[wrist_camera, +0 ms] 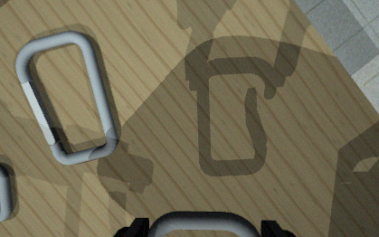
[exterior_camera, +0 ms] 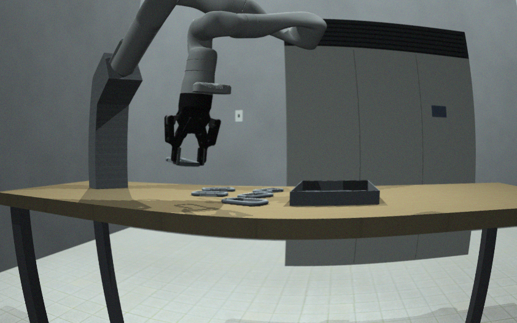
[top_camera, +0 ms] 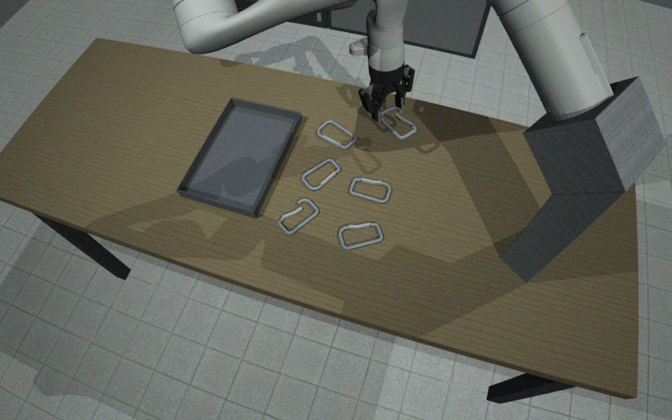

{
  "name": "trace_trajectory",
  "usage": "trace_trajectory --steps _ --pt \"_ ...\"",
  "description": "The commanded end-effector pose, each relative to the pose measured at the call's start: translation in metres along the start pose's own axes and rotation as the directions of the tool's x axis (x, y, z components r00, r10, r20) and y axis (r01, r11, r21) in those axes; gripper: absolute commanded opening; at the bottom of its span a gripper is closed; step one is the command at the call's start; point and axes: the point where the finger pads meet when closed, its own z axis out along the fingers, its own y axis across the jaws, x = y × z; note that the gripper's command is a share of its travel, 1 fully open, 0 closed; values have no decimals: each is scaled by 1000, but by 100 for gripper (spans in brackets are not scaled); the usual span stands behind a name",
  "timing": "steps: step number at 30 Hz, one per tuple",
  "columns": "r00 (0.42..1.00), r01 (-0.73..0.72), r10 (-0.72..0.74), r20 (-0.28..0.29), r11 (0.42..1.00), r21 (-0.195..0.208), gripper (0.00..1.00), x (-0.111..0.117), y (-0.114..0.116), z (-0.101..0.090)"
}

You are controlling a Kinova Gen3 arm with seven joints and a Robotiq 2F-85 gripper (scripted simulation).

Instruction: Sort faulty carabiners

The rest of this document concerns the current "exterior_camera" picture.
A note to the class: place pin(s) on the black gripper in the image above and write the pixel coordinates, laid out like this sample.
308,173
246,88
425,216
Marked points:
191,119

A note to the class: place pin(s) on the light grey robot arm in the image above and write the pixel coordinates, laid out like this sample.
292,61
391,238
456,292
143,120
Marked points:
234,18

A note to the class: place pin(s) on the grey carabiner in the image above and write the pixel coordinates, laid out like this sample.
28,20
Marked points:
255,195
269,190
245,201
209,194
219,189
185,162

